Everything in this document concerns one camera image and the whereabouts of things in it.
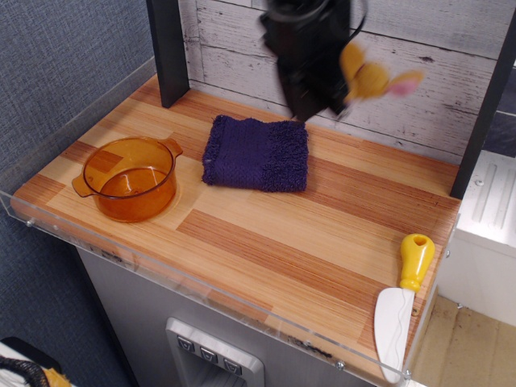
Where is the black left vertical post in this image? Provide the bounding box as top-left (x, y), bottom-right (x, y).
top-left (146, 0), bottom-right (189, 108)

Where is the clear acrylic counter guard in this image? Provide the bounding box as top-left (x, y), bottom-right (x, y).
top-left (1, 48), bottom-right (466, 385)

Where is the orange transparent plastic pot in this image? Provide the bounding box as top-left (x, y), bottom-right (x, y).
top-left (72, 137), bottom-right (182, 223)

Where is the black braided cable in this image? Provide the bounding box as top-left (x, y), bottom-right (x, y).
top-left (0, 356), bottom-right (52, 387)

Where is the grey toy fridge cabinet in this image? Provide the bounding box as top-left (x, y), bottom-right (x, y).
top-left (78, 249), bottom-right (368, 386)

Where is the silver dispenser panel with buttons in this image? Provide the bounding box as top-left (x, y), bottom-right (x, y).
top-left (165, 318), bottom-right (265, 386)

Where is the yellow handled white toy knife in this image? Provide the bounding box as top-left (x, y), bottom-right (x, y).
top-left (373, 234), bottom-right (435, 385)

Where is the black right vertical post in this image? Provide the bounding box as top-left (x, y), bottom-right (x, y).
top-left (450, 34), bottom-right (515, 199)

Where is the yellow plush potato toy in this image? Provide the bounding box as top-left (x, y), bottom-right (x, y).
top-left (339, 43), bottom-right (425, 106)

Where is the purple folded towel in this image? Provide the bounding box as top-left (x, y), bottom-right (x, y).
top-left (202, 115), bottom-right (309, 193)

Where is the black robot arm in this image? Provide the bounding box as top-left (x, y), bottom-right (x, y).
top-left (260, 1), bottom-right (368, 122)

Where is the white ridged side surface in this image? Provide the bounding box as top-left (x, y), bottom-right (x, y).
top-left (458, 151), bottom-right (515, 248)

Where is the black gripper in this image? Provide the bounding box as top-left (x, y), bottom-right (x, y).
top-left (260, 1), bottom-right (352, 122)

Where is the black vertical post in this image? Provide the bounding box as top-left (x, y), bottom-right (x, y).
top-left (146, 0), bottom-right (189, 108)
top-left (450, 34), bottom-right (515, 199)

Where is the yellow object bottom left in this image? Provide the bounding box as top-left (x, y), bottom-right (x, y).
top-left (44, 368), bottom-right (73, 387)

